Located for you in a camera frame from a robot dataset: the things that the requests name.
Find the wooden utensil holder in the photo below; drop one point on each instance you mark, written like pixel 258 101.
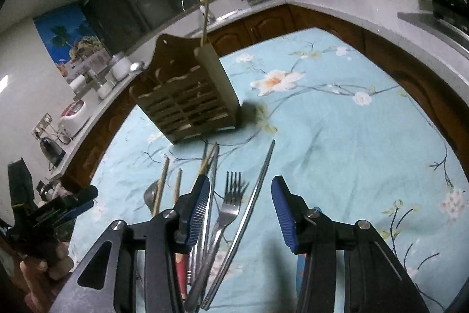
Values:
pixel 183 96

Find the gas stove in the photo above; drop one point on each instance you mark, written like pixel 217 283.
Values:
pixel 443 19

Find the person's left hand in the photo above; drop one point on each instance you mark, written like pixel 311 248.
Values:
pixel 44 276

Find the white paper towel roll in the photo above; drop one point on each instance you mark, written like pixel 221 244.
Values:
pixel 77 82

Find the tropical fruit wall poster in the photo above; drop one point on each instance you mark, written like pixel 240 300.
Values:
pixel 66 38

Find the metal spoon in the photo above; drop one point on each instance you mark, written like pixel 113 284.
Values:
pixel 150 195

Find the wall power socket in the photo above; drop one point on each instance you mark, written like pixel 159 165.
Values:
pixel 43 122

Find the curved metal faucet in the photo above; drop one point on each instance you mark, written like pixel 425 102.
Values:
pixel 188 2

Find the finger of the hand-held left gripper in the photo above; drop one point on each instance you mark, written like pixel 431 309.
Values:
pixel 85 193
pixel 81 206

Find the steel kitchen sink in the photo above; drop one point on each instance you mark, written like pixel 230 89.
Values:
pixel 221 18

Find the white pot with metal lid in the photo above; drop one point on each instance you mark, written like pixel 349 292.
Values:
pixel 121 67

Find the white red rice cooker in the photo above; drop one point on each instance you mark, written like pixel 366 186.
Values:
pixel 73 117

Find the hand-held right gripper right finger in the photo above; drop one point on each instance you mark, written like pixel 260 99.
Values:
pixel 282 217

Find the dark electric kettle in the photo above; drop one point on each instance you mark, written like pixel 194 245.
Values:
pixel 51 150

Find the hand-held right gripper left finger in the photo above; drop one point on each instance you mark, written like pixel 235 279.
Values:
pixel 198 221

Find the small white pot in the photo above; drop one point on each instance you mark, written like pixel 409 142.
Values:
pixel 105 88

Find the metal fork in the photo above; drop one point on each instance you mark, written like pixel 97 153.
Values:
pixel 229 205

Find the floral blue tablecloth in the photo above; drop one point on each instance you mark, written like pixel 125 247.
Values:
pixel 329 151

